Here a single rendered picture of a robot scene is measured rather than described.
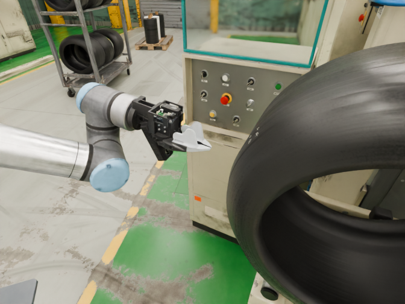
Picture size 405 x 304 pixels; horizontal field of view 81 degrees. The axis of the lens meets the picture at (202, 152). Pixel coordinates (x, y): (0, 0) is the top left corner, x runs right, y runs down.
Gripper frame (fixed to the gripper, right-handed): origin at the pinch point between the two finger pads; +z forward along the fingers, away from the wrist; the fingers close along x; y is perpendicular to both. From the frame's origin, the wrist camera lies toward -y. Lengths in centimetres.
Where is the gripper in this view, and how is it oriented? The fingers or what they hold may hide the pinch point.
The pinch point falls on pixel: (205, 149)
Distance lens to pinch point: 56.8
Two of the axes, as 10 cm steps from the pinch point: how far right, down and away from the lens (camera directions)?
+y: 1.0, -7.6, -6.4
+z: 8.9, 3.5, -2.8
